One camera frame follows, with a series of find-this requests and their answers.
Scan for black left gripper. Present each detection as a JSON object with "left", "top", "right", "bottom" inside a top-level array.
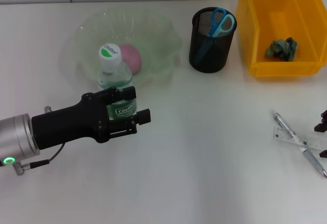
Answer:
[{"left": 31, "top": 86, "right": 151, "bottom": 150}]

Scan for silver clear pen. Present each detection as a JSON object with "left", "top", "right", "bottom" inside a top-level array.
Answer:
[{"left": 271, "top": 110, "right": 327, "bottom": 179}]

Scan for clear plastic ruler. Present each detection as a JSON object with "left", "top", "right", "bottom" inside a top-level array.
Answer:
[{"left": 273, "top": 126, "right": 327, "bottom": 153}]

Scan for clear water bottle green label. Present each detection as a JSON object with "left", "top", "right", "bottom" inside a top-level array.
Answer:
[{"left": 98, "top": 43, "right": 138, "bottom": 120}]

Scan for pink peach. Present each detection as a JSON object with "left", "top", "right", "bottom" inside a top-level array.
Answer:
[{"left": 119, "top": 44, "right": 142, "bottom": 76}]

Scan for green plastic wrapper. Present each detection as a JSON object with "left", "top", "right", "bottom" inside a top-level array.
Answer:
[{"left": 265, "top": 37, "right": 298, "bottom": 62}]

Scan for blue scissors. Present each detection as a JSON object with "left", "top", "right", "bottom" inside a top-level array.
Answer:
[{"left": 195, "top": 7, "right": 235, "bottom": 65}]

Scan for translucent green fruit bowl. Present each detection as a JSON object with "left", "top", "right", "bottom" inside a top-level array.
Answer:
[{"left": 73, "top": 8, "right": 183, "bottom": 87}]

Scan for black mesh pen holder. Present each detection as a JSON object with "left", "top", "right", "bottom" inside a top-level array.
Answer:
[{"left": 189, "top": 6, "right": 238, "bottom": 73}]

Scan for yellow plastic bin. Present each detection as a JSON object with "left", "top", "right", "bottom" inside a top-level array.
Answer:
[{"left": 235, "top": 0, "right": 327, "bottom": 78}]

